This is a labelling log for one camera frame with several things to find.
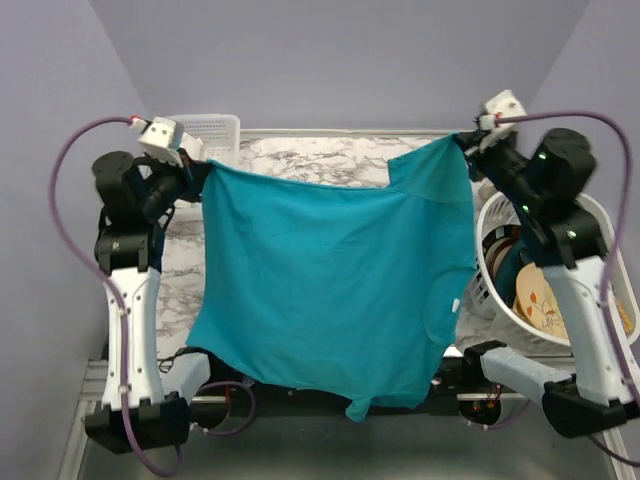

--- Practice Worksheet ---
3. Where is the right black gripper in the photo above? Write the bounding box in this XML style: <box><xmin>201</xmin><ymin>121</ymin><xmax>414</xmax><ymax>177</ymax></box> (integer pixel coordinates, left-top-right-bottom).
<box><xmin>457</xmin><ymin>126</ymin><xmax>546</xmax><ymax>214</ymax></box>

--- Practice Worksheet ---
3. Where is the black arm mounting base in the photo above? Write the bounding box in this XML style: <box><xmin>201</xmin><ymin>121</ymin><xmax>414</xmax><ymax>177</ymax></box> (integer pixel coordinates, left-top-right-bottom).
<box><xmin>190</xmin><ymin>347</ymin><xmax>529</xmax><ymax>433</ymax></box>

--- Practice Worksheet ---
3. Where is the teal t shirt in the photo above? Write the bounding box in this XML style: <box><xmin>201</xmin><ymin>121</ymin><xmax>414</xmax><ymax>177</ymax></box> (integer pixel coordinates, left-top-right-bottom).
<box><xmin>187</xmin><ymin>136</ymin><xmax>476</xmax><ymax>422</ymax></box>

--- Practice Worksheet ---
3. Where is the aluminium frame rail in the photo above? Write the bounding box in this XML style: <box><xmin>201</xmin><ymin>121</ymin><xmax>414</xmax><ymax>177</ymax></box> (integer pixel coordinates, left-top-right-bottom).
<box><xmin>80</xmin><ymin>360</ymin><xmax>109</xmax><ymax>402</ymax></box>

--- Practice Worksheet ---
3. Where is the white round dish basket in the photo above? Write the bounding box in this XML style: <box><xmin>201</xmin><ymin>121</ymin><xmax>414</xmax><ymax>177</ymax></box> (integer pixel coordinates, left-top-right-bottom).
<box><xmin>467</xmin><ymin>193</ymin><xmax>639</xmax><ymax>356</ymax></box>

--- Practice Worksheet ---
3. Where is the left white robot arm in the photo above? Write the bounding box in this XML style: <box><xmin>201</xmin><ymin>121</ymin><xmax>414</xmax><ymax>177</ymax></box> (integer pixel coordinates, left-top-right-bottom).
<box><xmin>85</xmin><ymin>151</ymin><xmax>222</xmax><ymax>454</ymax></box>

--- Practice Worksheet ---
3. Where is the white perforated plastic basket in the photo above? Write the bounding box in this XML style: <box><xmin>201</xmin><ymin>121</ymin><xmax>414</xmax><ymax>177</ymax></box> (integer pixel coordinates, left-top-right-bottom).
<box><xmin>170</xmin><ymin>114</ymin><xmax>241</xmax><ymax>168</ymax></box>

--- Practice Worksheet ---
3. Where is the beige bird plate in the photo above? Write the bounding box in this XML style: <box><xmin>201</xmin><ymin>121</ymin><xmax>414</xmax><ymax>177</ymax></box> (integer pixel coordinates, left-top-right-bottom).
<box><xmin>515</xmin><ymin>263</ymin><xmax>568</xmax><ymax>340</ymax></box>

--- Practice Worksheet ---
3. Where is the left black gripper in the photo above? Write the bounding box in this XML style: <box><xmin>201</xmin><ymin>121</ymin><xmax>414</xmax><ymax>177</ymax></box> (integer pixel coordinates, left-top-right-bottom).
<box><xmin>137</xmin><ymin>145</ymin><xmax>211</xmax><ymax>222</ymax></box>

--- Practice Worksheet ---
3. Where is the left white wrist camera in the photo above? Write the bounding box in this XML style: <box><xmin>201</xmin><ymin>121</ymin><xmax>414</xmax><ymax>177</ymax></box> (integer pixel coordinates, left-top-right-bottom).
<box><xmin>130</xmin><ymin>116</ymin><xmax>203</xmax><ymax>168</ymax></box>

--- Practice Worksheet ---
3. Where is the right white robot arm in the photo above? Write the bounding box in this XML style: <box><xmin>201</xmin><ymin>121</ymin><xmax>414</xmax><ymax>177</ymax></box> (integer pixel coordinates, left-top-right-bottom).
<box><xmin>454</xmin><ymin>128</ymin><xmax>639</xmax><ymax>438</ymax></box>

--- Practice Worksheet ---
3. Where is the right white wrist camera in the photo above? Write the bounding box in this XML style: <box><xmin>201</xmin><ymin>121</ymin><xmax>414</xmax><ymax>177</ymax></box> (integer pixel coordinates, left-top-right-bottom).
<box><xmin>476</xmin><ymin>89</ymin><xmax>526</xmax><ymax>151</ymax></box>

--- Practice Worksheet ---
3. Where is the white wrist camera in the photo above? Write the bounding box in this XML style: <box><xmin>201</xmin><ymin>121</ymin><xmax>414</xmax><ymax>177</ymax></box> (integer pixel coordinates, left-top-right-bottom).
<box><xmin>130</xmin><ymin>116</ymin><xmax>203</xmax><ymax>168</ymax></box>
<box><xmin>476</xmin><ymin>89</ymin><xmax>526</xmax><ymax>151</ymax></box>

